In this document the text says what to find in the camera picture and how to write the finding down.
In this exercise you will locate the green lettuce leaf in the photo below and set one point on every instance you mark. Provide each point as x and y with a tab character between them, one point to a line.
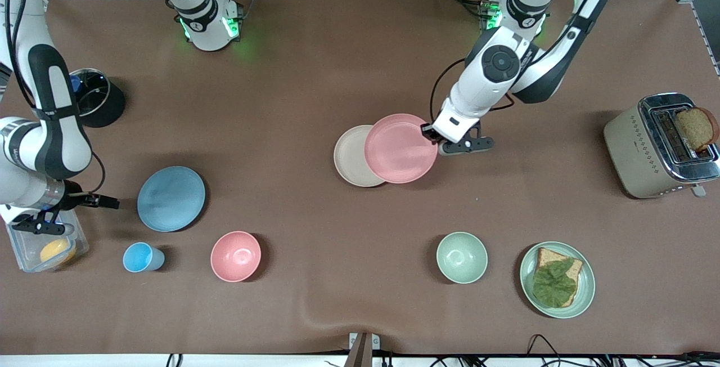
554	285

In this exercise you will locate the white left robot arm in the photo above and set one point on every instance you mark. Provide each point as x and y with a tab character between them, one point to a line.
478	88

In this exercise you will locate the blue cup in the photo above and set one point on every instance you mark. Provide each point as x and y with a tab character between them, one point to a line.
140	257

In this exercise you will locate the brown table cover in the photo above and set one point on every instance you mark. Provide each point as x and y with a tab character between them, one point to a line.
281	102

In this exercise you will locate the yellow round food piece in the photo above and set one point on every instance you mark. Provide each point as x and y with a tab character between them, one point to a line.
56	251

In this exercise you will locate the green bowl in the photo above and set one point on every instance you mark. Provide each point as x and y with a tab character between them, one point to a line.
462	258

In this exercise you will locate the beige metal toaster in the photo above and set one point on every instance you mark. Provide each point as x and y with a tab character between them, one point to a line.
633	159

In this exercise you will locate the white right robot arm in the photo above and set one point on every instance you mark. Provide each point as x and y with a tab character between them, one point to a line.
50	147

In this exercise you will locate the blue plate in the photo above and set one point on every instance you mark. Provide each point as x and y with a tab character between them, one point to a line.
171	198

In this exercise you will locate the toast slice in toaster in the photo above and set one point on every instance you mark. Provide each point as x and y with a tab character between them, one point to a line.
697	128

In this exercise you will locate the glass lid blue knob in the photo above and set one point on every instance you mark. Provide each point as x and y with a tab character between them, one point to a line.
93	91

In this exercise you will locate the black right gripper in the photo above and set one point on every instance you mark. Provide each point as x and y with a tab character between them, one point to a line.
75	200

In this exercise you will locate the beige plate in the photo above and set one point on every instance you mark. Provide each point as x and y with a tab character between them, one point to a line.
349	156

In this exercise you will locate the pink plate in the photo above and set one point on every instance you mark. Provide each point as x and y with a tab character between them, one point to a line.
399	150

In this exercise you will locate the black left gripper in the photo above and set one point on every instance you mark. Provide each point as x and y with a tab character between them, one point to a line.
430	132

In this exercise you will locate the pink bowl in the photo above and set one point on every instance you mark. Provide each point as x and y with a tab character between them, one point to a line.
236	256

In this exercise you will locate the green plate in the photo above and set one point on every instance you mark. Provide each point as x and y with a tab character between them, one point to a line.
585	288

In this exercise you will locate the metal table bracket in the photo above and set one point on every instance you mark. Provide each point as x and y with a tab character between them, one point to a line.
364	350

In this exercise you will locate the brown bread slice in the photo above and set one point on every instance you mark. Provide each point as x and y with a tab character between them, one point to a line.
548	255

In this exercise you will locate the clear plastic food container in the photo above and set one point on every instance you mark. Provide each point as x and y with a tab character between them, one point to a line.
28	254

